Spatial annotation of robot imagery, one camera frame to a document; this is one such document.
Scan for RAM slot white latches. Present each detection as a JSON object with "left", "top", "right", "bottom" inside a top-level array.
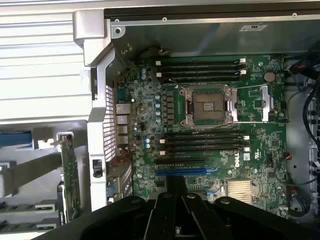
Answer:
[
  {"left": 159, "top": 147, "right": 251, "bottom": 158},
  {"left": 155, "top": 69, "right": 248, "bottom": 78},
  {"left": 155, "top": 57, "right": 248, "bottom": 67},
  {"left": 159, "top": 135, "right": 251, "bottom": 145}
]

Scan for silver finned chipset heatsink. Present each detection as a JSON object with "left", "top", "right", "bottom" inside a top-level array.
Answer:
[{"left": 225, "top": 179, "right": 254, "bottom": 202}]

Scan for blue expansion slot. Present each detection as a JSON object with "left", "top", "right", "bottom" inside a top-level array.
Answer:
[{"left": 155, "top": 169, "right": 208, "bottom": 177}]

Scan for black expansion slot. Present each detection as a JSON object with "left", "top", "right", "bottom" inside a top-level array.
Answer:
[{"left": 154, "top": 158, "right": 207, "bottom": 166}]

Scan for green graphics card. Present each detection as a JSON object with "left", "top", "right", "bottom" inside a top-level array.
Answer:
[{"left": 56, "top": 133, "right": 82, "bottom": 224}]

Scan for green Dell motherboard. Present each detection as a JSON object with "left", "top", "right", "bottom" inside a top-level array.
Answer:
[{"left": 113, "top": 54, "right": 291, "bottom": 219}]

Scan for silver rear port block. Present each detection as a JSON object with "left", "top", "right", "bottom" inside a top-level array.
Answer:
[{"left": 115, "top": 102, "right": 133, "bottom": 151}]

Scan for silver grey PC case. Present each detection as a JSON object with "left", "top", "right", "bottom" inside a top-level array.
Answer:
[{"left": 72, "top": 7, "right": 320, "bottom": 226}]

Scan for grey parts rack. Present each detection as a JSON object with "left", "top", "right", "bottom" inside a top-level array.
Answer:
[{"left": 0, "top": 119, "right": 89, "bottom": 240}]

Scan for silver socket cover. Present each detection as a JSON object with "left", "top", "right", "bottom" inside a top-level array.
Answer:
[{"left": 223, "top": 85, "right": 238, "bottom": 124}]

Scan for CPU socket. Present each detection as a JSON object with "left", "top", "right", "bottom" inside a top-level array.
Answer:
[{"left": 178, "top": 86, "right": 238, "bottom": 129}]

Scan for blue plastic part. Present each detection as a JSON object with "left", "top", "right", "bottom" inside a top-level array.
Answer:
[{"left": 0, "top": 130, "right": 34, "bottom": 151}]

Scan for white case sticker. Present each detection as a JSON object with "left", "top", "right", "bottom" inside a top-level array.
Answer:
[{"left": 238, "top": 23, "right": 269, "bottom": 33}]

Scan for thin black wire loop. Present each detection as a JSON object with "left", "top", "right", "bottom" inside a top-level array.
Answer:
[{"left": 273, "top": 156, "right": 297, "bottom": 187}]

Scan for thin wire locking lever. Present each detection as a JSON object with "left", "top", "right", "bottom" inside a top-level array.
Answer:
[
  {"left": 234, "top": 84, "right": 267, "bottom": 91},
  {"left": 234, "top": 119, "right": 291, "bottom": 125}
]

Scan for silver metal cooler bracket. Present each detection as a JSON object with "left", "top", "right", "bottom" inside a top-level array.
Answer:
[{"left": 261, "top": 85, "right": 275, "bottom": 122}]

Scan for black cable bundle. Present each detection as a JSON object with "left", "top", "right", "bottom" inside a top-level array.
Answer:
[{"left": 301, "top": 44, "right": 320, "bottom": 142}]

